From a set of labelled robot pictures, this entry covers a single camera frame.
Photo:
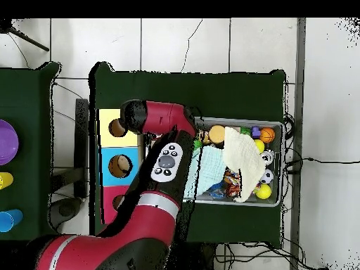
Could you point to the clear mesh bin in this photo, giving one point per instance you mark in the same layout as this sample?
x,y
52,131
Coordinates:
x,y
270,199

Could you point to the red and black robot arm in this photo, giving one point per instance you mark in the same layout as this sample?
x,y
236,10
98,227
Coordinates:
x,y
166,115

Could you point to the dark green tablecloth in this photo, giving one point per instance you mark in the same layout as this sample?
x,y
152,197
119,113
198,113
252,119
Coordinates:
x,y
236,90

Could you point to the blue cup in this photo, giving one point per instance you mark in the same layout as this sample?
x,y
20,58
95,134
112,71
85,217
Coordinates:
x,y
10,220

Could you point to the wooden box with three holes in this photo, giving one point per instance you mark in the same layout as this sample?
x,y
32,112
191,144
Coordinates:
x,y
107,169

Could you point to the plain green spiky ball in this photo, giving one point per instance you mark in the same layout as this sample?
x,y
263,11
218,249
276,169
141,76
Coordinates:
x,y
197,145

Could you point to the cream muslin cloth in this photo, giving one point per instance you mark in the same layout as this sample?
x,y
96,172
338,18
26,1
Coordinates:
x,y
244,163

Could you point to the yellow cup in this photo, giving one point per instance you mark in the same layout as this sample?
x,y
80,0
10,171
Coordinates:
x,y
5,180

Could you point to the mint green muslin cloth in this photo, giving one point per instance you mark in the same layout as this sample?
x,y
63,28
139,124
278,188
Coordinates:
x,y
208,169

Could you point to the dark green side table cloth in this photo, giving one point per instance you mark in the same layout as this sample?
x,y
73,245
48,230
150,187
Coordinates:
x,y
34,112

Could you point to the purple plate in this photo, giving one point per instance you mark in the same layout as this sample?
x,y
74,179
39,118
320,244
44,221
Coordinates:
x,y
7,142

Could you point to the black tripod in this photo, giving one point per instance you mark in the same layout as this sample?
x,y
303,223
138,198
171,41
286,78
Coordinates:
x,y
7,26

